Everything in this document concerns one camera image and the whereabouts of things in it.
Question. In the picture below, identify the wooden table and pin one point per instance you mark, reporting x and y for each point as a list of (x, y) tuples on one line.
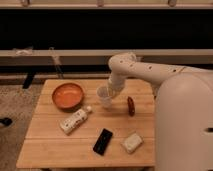
[(46, 146)]

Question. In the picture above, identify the black rectangular box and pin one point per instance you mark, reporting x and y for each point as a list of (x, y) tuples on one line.
[(102, 142)]

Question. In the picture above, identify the dark red sausage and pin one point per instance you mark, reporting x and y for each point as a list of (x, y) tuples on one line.
[(131, 106)]

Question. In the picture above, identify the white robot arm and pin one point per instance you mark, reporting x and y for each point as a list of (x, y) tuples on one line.
[(127, 65)]

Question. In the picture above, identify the white robot base body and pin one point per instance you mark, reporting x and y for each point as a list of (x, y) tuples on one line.
[(184, 123)]

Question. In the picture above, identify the black object on floor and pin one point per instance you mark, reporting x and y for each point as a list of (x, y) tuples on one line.
[(6, 121)]

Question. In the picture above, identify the white ceramic cup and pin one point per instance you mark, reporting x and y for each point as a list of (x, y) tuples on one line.
[(104, 97)]

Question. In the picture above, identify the orange bowl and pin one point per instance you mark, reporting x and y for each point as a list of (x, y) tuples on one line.
[(67, 95)]

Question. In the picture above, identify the white plastic bottle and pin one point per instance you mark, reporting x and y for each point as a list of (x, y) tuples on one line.
[(75, 119)]

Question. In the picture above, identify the white sponge block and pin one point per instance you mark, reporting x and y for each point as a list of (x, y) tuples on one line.
[(132, 142)]

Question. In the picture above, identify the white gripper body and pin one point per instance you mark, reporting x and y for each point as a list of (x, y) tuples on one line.
[(115, 85)]

